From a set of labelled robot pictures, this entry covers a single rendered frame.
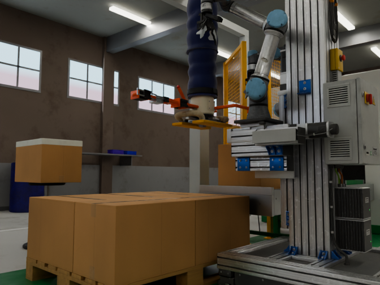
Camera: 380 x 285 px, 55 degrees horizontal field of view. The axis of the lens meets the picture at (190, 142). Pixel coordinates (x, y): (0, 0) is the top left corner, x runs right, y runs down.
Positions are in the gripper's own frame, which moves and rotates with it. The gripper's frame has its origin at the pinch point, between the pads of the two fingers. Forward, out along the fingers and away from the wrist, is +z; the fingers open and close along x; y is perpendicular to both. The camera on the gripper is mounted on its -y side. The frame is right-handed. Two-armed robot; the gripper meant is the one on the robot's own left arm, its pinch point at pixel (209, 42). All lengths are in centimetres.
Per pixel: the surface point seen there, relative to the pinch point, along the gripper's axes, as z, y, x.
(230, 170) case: 79, 34, -71
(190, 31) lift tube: -20.8, 32.6, -19.9
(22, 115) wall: -34, 590, -150
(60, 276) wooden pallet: 142, 66, 57
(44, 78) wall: -116, 590, -193
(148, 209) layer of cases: 101, 13, 37
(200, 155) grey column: 61, 122, -139
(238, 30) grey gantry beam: -162, 200, -336
